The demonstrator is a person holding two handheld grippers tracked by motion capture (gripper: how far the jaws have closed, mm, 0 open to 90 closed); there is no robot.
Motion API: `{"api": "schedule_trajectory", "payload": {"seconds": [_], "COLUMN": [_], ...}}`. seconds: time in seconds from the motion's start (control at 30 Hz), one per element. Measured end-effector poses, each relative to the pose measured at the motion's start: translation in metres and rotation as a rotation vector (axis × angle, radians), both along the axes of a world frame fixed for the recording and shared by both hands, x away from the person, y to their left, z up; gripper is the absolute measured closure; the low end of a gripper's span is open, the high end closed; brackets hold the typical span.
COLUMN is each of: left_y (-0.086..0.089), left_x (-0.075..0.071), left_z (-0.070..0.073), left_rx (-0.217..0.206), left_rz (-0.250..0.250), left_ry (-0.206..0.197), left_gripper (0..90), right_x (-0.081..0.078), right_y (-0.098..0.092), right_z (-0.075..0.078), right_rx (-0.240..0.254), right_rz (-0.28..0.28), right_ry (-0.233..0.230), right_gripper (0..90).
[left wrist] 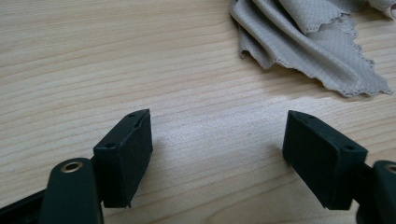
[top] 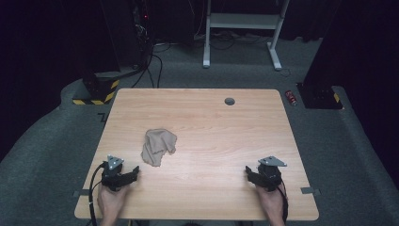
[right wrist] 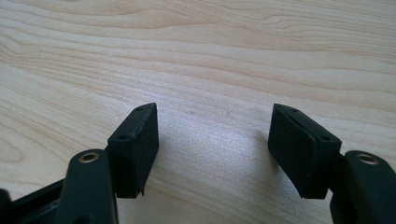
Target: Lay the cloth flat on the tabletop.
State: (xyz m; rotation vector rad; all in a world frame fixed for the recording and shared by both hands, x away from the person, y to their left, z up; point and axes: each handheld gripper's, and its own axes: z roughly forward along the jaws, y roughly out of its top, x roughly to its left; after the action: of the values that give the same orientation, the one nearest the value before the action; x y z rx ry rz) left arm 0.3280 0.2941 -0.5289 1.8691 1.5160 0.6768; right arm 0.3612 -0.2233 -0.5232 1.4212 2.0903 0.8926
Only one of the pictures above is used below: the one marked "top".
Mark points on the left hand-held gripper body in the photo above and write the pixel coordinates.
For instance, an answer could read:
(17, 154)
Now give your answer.
(112, 177)

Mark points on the person's left hand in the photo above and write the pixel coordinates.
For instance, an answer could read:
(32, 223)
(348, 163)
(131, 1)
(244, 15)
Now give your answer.
(111, 201)

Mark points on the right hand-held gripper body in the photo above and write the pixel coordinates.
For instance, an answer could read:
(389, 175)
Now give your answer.
(269, 177)

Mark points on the person's right hand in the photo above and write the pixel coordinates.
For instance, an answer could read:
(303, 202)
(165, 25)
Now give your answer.
(269, 202)

